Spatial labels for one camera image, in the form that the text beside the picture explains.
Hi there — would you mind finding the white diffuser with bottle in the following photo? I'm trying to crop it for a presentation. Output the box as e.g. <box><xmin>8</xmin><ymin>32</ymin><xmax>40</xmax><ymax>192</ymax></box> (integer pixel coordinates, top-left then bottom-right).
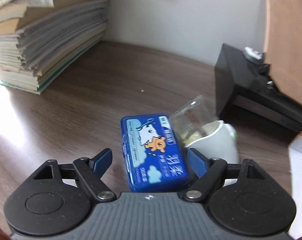
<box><xmin>169</xmin><ymin>95</ymin><xmax>240</xmax><ymax>164</ymax></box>

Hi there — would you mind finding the stack of books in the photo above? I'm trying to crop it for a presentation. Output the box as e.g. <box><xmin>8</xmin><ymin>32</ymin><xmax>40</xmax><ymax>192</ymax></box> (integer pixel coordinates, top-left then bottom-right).
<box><xmin>0</xmin><ymin>0</ymin><xmax>109</xmax><ymax>94</ymax></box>

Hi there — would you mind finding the blue tin box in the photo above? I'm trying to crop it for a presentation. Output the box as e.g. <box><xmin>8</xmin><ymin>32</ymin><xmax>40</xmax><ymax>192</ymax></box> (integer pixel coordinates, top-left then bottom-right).
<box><xmin>121</xmin><ymin>113</ymin><xmax>190</xmax><ymax>192</ymax></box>

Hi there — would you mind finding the black monitor riser shelf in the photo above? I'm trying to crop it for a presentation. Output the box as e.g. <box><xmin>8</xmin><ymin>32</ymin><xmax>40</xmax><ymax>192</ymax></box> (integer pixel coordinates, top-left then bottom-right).
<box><xmin>214</xmin><ymin>43</ymin><xmax>302</xmax><ymax>132</ymax></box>

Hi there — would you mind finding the wooden book stand board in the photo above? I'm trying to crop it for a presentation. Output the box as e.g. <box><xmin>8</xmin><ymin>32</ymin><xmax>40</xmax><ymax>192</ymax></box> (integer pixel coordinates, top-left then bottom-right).
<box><xmin>263</xmin><ymin>0</ymin><xmax>302</xmax><ymax>106</ymax></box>

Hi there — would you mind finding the orange white box lid tray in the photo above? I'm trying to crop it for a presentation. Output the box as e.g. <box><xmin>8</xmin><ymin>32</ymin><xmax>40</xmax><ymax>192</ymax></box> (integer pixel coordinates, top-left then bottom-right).
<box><xmin>288</xmin><ymin>132</ymin><xmax>302</xmax><ymax>239</ymax></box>

